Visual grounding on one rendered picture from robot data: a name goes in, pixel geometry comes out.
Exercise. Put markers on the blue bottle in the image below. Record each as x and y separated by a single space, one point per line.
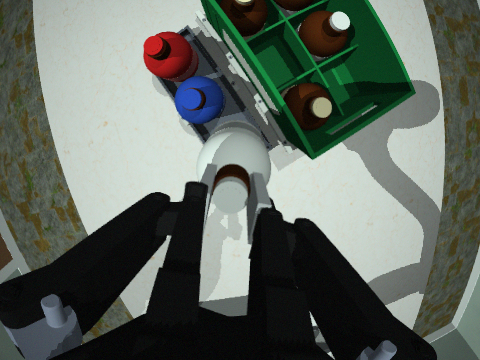
202 106

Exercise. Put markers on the brown bottle with white cap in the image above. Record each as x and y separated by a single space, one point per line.
289 7
324 37

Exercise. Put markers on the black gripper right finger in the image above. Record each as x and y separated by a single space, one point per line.
349 315

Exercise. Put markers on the brown bottle with cream cap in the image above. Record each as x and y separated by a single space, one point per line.
248 16
309 103

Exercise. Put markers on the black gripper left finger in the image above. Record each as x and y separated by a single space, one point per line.
47 311

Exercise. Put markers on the red bottle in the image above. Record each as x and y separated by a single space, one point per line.
173 59

